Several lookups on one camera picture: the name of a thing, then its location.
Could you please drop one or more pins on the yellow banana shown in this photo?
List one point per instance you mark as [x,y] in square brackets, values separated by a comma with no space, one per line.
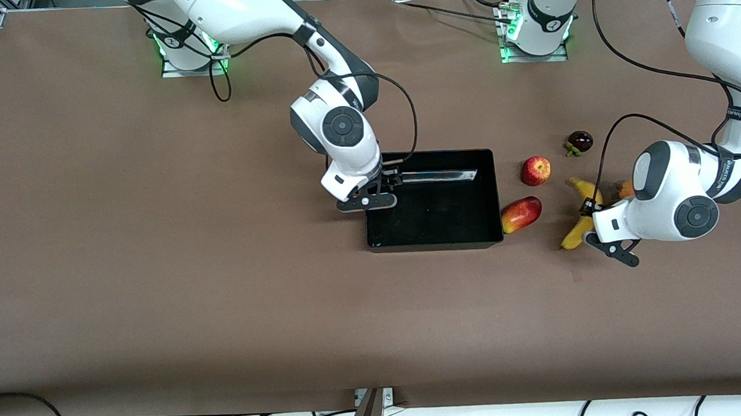
[578,231]

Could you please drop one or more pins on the small red apple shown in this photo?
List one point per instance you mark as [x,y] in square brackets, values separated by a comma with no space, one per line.
[535,171]

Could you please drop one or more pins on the black plastic box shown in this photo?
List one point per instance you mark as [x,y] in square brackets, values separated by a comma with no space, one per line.
[448,222]

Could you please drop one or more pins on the metal base plate right arm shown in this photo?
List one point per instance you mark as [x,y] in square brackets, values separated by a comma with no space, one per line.
[195,71]

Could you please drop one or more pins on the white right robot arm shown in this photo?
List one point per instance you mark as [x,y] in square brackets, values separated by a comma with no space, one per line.
[236,10]

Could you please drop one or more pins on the metal base plate left arm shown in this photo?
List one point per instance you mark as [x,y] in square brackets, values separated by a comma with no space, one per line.
[532,58]

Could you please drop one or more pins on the dark purple mangosteen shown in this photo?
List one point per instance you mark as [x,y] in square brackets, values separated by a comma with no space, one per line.
[580,142]

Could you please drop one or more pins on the red yellow mango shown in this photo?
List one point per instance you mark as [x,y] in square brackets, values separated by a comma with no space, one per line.
[521,215]

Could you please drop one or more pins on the small metal edge bracket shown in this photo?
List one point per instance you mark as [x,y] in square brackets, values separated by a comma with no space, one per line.
[388,395]

